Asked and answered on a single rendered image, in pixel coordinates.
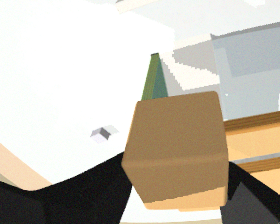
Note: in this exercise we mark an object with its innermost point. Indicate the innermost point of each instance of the small brown block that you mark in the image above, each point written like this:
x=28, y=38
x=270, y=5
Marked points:
x=176, y=155

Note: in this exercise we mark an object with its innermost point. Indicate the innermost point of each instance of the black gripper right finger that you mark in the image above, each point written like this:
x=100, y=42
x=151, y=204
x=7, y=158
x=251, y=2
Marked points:
x=249, y=201

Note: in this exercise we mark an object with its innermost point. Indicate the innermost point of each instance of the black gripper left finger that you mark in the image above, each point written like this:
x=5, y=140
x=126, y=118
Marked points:
x=96, y=196

